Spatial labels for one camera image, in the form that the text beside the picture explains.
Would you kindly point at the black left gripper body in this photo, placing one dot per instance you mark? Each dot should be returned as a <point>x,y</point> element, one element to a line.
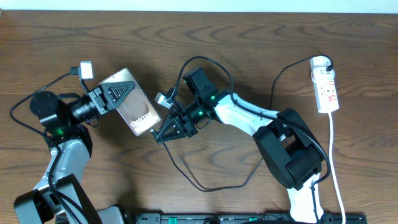
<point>94,107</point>

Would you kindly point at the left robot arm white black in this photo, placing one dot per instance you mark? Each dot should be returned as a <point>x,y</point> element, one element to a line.
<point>59,195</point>

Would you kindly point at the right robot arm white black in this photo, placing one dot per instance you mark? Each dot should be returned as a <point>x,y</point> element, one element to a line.
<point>287,146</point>

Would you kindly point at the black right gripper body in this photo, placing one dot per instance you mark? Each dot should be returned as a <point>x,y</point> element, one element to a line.
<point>193,116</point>

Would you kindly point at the Galaxy smartphone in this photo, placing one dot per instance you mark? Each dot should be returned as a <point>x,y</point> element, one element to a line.
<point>136,109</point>

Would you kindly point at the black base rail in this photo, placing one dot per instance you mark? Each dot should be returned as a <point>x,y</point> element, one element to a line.
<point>217,218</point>

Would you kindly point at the white power strip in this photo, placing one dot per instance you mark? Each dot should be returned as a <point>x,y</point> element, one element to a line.
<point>322,75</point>

